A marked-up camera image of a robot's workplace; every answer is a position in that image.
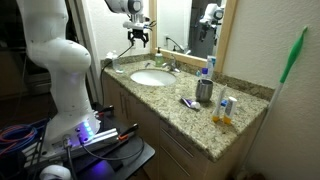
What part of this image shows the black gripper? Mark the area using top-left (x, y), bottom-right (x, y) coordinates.
top-left (128, 29), bottom-right (149, 48)

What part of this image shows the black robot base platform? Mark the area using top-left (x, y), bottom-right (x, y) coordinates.
top-left (0, 103), bottom-right (156, 180)

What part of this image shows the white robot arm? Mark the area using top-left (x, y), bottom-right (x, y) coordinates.
top-left (16, 0), bottom-right (100, 158)

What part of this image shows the white oval sink basin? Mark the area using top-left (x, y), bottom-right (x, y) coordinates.
top-left (130, 69), bottom-right (176, 86)

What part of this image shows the green hand soap bottle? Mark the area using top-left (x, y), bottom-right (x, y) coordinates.
top-left (155, 48), bottom-right (164, 67)

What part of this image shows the white paper packet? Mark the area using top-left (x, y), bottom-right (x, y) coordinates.
top-left (105, 52), bottom-right (113, 59)

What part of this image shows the clear plastic bottle white cap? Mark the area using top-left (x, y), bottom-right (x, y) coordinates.
top-left (112, 51), bottom-right (122, 73)

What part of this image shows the chrome faucet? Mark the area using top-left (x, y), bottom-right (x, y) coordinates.
top-left (162, 55), bottom-right (180, 73)

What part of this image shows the wood framed mirror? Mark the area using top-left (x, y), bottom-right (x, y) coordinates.
top-left (149, 0), bottom-right (238, 72)

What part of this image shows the small white blue-capped bottle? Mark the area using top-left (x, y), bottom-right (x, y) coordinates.
top-left (201, 68), bottom-right (208, 79)

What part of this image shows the white tube upright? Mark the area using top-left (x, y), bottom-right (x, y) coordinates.
top-left (207, 56), bottom-right (216, 78)

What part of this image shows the grey metal cup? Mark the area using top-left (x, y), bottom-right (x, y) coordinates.
top-left (195, 79), bottom-right (213, 102)

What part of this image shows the purple toothpaste tube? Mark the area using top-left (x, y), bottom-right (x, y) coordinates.
top-left (181, 98), bottom-right (200, 110)

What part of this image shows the white yellow lotion tube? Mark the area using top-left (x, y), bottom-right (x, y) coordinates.
top-left (212, 85), bottom-right (227, 122)

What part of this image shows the white yellow sunscreen tube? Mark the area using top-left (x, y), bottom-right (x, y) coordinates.
top-left (223, 96), bottom-right (237, 125)

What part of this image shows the wooden vanity cabinet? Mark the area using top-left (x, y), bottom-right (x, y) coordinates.
top-left (104, 70), bottom-right (268, 180)

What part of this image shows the black power cable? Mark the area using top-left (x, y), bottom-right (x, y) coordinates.
top-left (99, 42), bottom-right (135, 108)

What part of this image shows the green handled brush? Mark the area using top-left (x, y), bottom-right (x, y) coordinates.
top-left (240, 26), bottom-right (308, 171)

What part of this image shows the red blue cable bundle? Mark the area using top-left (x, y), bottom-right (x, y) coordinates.
top-left (0, 123), bottom-right (39, 158)

